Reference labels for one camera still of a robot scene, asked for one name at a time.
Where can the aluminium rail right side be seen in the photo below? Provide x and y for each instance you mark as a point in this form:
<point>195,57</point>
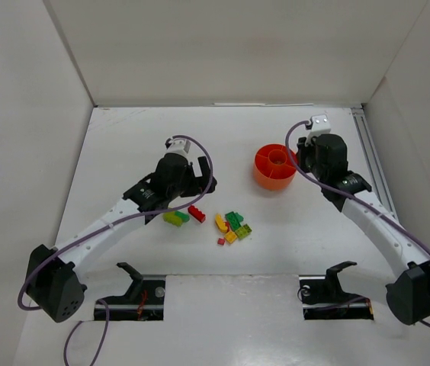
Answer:
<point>378,179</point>

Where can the green flat lego brick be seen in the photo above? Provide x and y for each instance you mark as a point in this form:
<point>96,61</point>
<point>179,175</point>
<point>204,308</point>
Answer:
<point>233,219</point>

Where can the small dark green lego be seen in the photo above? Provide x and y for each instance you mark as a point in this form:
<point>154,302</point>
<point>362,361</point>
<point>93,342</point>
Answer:
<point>241,216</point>

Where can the yellow square lego brick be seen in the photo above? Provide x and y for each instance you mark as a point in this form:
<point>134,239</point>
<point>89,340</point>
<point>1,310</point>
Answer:
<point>230,237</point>

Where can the lime green lego stack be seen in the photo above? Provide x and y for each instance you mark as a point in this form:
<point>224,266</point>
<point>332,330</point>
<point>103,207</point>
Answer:
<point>171,218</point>

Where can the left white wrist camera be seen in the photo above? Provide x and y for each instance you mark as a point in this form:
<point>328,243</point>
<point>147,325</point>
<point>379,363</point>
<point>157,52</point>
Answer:
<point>177,150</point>

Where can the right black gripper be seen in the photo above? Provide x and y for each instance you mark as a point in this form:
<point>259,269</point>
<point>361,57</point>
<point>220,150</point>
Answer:
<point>304,153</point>

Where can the long red lego brick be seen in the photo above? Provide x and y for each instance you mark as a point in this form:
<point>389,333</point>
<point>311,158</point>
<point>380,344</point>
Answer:
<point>196,213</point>

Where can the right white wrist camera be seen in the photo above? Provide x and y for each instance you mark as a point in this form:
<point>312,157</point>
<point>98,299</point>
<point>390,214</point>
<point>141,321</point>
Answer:
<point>318,125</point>

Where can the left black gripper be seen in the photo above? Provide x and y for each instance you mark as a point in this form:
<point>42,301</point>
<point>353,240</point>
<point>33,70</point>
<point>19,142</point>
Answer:
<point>196,180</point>

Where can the lime square lego brick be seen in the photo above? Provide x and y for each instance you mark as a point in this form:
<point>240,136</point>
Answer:
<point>243,231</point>

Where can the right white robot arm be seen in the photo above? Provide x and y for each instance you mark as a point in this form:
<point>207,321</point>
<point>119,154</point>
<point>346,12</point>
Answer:
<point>407,294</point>

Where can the orange divided round container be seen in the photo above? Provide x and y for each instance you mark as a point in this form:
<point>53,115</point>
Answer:
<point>273,169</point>

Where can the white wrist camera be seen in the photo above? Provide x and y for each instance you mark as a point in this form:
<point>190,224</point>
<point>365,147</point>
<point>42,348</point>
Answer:
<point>318,125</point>
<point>177,150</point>

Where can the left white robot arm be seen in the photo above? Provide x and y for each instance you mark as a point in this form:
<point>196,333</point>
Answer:
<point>55,276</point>

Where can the yellow curved lego brick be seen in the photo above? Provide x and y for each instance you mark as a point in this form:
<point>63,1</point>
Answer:
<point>220,223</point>

